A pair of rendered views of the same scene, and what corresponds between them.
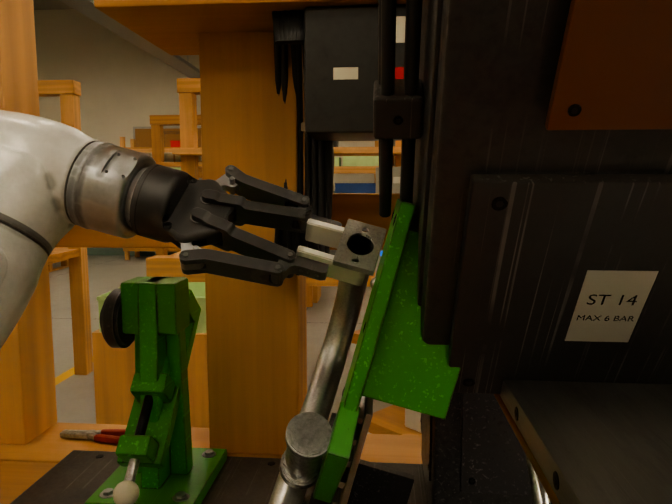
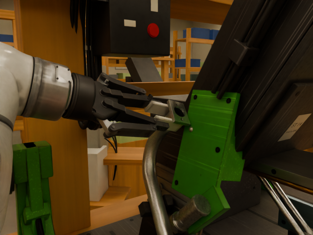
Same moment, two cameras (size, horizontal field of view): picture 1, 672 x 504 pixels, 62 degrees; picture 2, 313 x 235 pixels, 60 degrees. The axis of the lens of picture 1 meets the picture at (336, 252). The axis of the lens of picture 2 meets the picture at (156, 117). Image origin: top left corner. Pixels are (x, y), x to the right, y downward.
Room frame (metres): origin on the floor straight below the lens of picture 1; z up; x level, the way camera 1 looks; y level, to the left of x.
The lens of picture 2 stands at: (0.14, 0.35, 1.31)
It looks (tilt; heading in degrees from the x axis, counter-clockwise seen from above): 9 degrees down; 321
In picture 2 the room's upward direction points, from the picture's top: straight up
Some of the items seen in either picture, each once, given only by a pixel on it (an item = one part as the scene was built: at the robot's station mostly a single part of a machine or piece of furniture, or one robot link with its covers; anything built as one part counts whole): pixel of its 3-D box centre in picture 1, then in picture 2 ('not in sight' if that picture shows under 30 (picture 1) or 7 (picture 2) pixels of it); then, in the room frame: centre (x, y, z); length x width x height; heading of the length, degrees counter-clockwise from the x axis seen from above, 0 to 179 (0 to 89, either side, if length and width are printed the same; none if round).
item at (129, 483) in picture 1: (131, 474); not in sight; (0.61, 0.23, 0.96); 0.06 x 0.03 x 0.06; 175
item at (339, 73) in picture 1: (374, 78); (130, 26); (0.75, -0.05, 1.42); 0.17 x 0.12 x 0.15; 85
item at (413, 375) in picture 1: (409, 317); (214, 142); (0.48, -0.06, 1.17); 0.13 x 0.12 x 0.20; 85
